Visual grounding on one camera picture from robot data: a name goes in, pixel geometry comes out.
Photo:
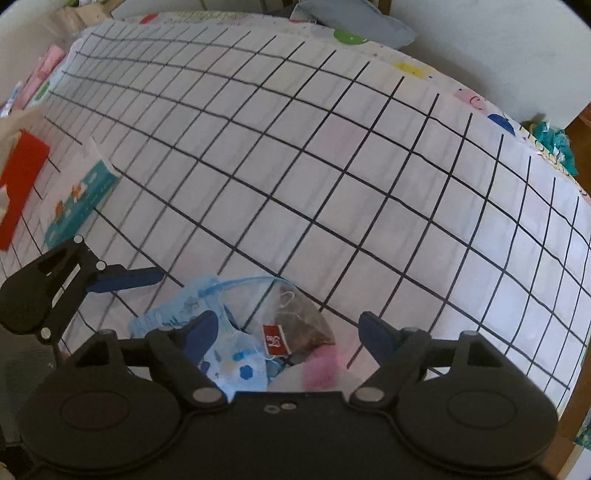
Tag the white plush unicorn toy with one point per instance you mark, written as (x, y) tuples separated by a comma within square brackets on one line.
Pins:
[(320, 372)]

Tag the tea bag with red tag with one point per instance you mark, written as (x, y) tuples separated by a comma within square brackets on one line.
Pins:
[(291, 325)]

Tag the blue child face mask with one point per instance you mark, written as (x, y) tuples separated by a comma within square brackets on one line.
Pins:
[(237, 359)]

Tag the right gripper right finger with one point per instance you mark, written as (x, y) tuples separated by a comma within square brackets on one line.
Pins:
[(399, 353)]

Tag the red tin box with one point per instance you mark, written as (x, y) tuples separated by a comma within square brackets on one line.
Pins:
[(19, 175)]

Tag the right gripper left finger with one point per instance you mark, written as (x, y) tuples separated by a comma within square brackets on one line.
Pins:
[(176, 354)]

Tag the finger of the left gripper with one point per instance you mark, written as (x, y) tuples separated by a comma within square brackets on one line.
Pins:
[(117, 278)]

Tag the checkered tablecloth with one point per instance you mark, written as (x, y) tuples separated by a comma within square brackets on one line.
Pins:
[(244, 151)]

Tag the teal tissue pack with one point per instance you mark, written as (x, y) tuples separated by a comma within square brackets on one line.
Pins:
[(79, 187)]

